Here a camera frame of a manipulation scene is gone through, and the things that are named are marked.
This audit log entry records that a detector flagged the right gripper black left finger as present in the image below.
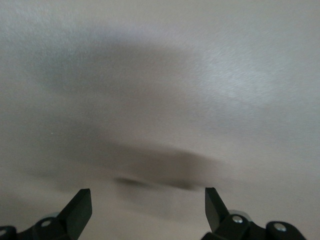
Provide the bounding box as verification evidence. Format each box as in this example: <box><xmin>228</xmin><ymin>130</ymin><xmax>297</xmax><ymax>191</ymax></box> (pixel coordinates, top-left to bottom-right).
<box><xmin>0</xmin><ymin>188</ymin><xmax>93</xmax><ymax>240</ymax></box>

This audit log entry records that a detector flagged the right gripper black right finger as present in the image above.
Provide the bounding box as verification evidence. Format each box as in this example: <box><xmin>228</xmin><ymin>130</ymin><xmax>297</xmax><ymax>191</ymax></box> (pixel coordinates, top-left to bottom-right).
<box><xmin>201</xmin><ymin>187</ymin><xmax>307</xmax><ymax>240</ymax></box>

